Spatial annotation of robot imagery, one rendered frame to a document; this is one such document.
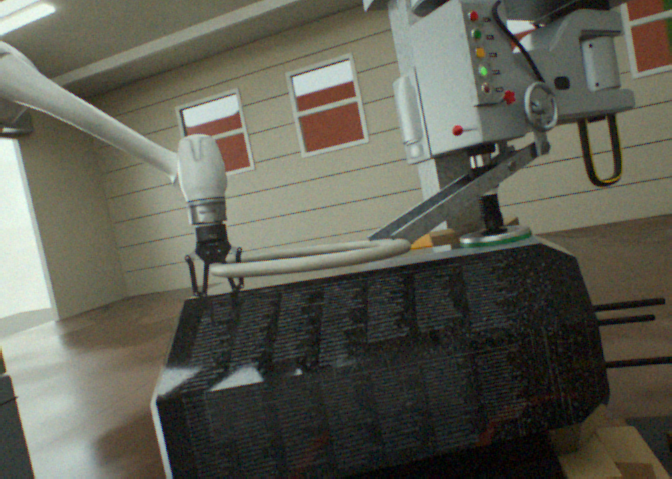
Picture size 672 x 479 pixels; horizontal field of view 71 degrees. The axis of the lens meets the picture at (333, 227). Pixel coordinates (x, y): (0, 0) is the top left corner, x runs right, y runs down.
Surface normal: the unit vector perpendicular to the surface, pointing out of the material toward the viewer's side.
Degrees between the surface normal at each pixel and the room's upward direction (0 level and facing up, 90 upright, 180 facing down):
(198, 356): 45
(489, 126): 90
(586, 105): 90
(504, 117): 90
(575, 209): 90
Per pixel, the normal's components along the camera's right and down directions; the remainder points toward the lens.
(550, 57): 0.50, -0.05
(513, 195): -0.31, 0.11
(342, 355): -0.30, -0.63
